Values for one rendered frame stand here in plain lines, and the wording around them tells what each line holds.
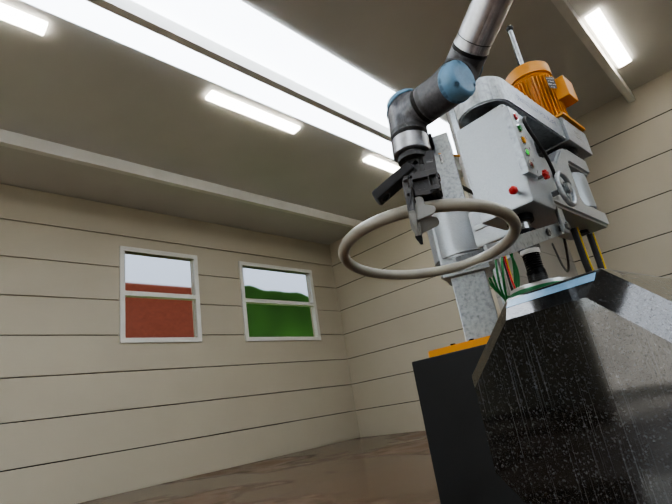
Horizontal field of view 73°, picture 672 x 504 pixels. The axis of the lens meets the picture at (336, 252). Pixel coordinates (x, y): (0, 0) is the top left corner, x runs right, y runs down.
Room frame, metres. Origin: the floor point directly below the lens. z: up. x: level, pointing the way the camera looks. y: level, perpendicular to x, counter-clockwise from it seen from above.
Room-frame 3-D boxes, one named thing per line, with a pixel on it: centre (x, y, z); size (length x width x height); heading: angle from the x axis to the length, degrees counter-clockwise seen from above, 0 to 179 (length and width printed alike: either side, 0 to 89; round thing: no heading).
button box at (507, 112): (1.52, -0.74, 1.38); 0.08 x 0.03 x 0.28; 135
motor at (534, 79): (2.10, -1.19, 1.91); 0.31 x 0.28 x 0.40; 45
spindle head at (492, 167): (1.71, -0.77, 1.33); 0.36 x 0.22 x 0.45; 135
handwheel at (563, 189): (1.65, -0.88, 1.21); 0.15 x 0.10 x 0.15; 135
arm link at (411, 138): (0.98, -0.22, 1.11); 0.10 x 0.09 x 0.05; 165
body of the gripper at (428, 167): (0.97, -0.22, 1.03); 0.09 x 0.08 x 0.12; 75
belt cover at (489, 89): (1.90, -0.96, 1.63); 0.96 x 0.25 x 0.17; 135
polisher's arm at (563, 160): (1.92, -1.00, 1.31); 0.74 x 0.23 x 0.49; 135
